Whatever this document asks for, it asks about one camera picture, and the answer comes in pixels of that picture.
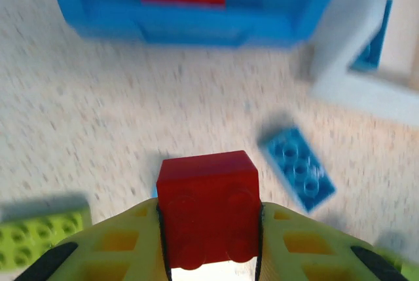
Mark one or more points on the blue lego brick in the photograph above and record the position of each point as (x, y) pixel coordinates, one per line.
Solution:
(373, 51)
(298, 166)

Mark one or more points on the blue plastic bin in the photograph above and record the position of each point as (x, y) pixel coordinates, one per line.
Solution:
(98, 22)

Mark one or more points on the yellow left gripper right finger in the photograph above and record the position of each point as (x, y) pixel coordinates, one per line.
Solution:
(311, 254)

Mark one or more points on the green long lego brick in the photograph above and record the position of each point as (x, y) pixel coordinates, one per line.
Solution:
(32, 235)

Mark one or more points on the white plastic bin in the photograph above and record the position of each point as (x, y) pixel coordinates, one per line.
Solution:
(343, 91)

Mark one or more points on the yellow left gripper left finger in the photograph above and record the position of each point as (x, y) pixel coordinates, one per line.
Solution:
(108, 254)

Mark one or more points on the red square lego brick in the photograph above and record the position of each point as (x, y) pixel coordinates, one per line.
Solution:
(209, 209)

